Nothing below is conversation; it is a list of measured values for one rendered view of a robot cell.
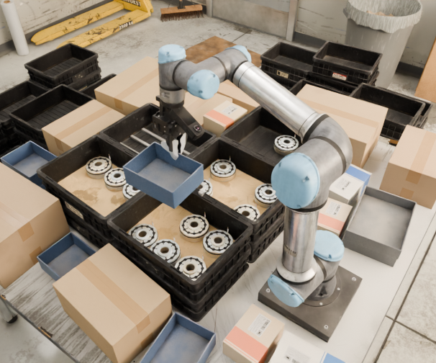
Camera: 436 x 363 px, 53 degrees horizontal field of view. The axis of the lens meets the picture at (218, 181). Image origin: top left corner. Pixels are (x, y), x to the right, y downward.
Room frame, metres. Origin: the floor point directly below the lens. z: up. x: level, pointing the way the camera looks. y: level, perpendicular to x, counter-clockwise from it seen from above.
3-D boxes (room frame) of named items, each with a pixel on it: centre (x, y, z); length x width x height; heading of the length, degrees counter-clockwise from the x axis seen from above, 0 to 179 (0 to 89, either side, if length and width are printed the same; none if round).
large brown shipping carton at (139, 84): (1.92, 0.36, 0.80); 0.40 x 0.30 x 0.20; 148
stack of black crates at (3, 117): (2.39, 1.29, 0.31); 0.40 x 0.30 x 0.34; 144
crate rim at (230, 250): (0.96, 0.13, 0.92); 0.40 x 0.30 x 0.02; 51
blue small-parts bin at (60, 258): (0.94, 0.52, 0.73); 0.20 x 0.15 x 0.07; 51
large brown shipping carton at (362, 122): (1.66, -0.52, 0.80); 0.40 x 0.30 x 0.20; 58
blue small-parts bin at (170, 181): (1.02, 0.17, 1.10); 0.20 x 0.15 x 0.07; 55
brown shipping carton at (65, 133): (1.63, 0.60, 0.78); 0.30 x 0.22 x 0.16; 142
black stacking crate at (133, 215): (0.96, 0.13, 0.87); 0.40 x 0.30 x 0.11; 51
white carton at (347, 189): (1.32, -0.53, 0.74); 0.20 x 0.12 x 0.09; 139
